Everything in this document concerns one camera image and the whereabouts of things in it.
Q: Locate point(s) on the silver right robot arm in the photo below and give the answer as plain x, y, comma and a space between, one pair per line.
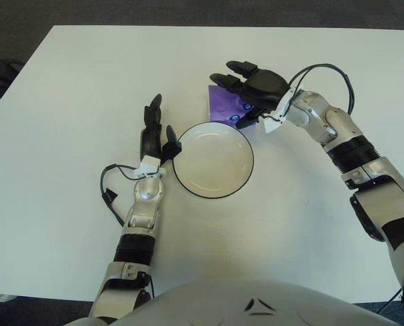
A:
375, 200

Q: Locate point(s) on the white plate black rim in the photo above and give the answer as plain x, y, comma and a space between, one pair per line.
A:
213, 163

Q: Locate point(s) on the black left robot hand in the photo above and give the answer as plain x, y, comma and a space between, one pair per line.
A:
150, 142

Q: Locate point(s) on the grey robot torso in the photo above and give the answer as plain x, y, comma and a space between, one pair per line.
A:
205, 305

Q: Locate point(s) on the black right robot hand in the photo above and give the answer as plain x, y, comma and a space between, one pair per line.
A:
264, 88

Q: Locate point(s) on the purple tissue paper pack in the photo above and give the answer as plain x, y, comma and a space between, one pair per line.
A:
222, 105

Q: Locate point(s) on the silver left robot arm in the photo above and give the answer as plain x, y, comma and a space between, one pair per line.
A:
135, 248

